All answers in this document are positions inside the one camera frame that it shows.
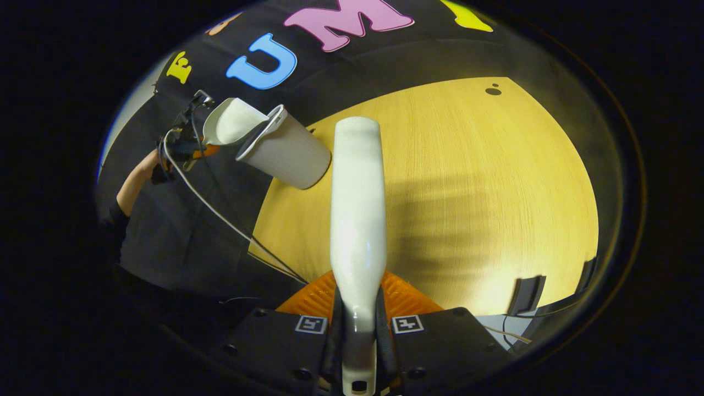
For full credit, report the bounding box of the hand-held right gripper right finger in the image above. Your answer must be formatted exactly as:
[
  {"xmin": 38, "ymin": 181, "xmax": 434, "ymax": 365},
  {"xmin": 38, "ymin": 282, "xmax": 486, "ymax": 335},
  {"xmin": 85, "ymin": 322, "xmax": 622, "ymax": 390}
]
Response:
[{"xmin": 377, "ymin": 271, "xmax": 509, "ymax": 392}]

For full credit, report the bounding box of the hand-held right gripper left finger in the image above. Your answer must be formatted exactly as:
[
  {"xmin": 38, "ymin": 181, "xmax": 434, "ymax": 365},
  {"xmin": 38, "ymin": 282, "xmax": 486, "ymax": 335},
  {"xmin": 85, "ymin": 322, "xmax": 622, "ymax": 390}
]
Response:
[{"xmin": 220, "ymin": 271, "xmax": 343, "ymax": 386}]

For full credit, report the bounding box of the white dustpan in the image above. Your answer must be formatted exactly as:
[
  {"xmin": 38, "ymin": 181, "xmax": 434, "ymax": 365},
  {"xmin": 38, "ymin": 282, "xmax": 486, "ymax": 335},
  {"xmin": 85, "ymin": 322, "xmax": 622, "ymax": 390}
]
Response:
[{"xmin": 202, "ymin": 97, "xmax": 271, "ymax": 147}]

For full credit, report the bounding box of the white garbage bin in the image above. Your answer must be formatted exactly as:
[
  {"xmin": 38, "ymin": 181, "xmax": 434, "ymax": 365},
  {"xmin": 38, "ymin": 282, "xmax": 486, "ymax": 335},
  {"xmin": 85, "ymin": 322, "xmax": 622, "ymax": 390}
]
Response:
[{"xmin": 236, "ymin": 104, "xmax": 332, "ymax": 190}]

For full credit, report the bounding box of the white small broom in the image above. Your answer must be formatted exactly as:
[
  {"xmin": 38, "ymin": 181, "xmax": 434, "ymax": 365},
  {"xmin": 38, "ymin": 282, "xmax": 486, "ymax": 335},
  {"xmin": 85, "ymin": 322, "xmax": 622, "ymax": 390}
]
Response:
[{"xmin": 329, "ymin": 117, "xmax": 388, "ymax": 396}]

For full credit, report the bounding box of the wooden desktop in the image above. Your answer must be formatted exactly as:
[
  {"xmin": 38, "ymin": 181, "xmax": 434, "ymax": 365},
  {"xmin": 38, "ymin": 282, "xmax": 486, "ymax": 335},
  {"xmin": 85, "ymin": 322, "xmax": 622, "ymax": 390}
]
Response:
[{"xmin": 249, "ymin": 77, "xmax": 600, "ymax": 317}]

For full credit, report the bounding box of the person's black sleeve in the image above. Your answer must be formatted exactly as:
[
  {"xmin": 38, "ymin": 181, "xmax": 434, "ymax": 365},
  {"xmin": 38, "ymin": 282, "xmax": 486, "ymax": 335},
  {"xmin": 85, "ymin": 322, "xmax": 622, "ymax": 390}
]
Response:
[{"xmin": 98, "ymin": 199, "xmax": 131, "ymax": 265}]

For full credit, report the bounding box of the black rectangular object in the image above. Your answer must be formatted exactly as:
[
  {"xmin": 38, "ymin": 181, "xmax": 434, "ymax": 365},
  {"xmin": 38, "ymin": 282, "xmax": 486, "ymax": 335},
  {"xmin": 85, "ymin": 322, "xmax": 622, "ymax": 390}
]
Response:
[
  {"xmin": 576, "ymin": 257, "xmax": 598, "ymax": 293},
  {"xmin": 509, "ymin": 275, "xmax": 546, "ymax": 317}
]

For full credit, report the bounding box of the white cable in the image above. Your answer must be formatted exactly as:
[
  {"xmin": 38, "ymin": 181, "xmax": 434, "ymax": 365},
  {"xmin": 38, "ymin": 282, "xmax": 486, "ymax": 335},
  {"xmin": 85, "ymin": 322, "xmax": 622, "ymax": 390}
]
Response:
[{"xmin": 163, "ymin": 128, "xmax": 309, "ymax": 285}]

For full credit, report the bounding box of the thin beige cable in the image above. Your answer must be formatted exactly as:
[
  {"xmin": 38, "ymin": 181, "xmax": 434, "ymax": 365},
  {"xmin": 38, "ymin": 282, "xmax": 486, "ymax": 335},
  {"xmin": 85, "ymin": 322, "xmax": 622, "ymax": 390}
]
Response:
[{"xmin": 484, "ymin": 324, "xmax": 533, "ymax": 345}]

